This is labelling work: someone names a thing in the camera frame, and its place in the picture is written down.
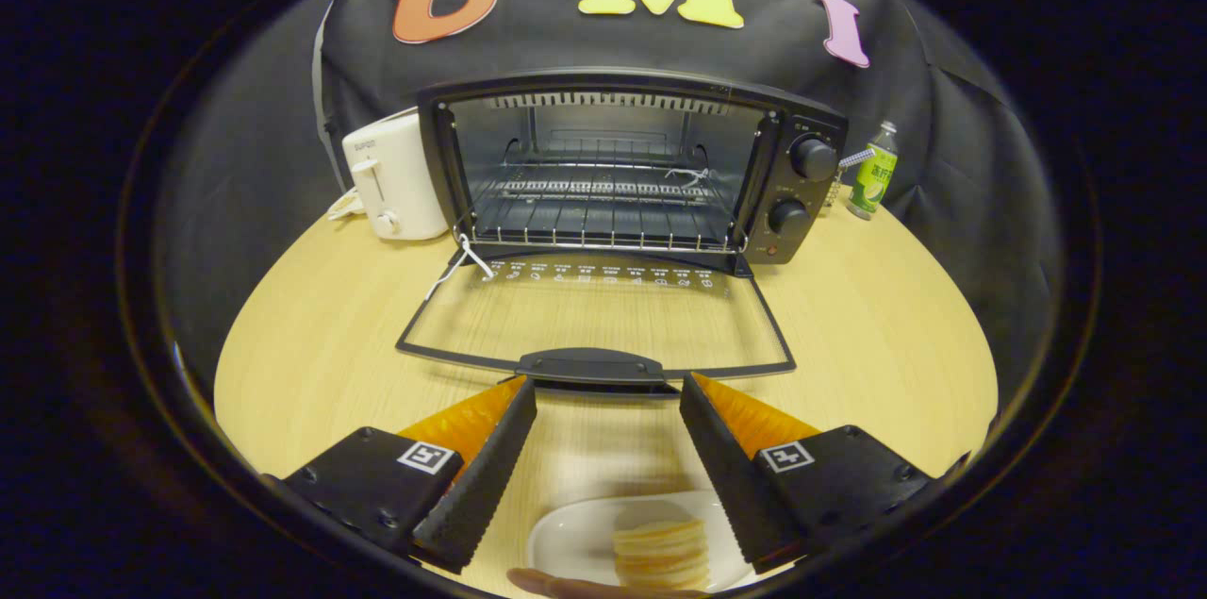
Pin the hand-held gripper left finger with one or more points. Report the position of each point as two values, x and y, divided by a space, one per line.
481 486

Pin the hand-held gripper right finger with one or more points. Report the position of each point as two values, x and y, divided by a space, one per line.
740 486

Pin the sliced yellow bread loaf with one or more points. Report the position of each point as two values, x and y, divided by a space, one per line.
660 552

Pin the black toaster oven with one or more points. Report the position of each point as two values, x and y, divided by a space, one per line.
811 203

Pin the white pop-up toaster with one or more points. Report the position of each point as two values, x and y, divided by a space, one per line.
401 174

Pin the white oval plate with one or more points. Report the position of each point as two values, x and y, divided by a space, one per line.
575 538

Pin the green label drink bottle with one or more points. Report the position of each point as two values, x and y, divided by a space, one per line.
872 179

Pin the blue white striped item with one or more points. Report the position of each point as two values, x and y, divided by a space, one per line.
853 158

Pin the black backdrop cloth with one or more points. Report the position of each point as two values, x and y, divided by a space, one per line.
603 42

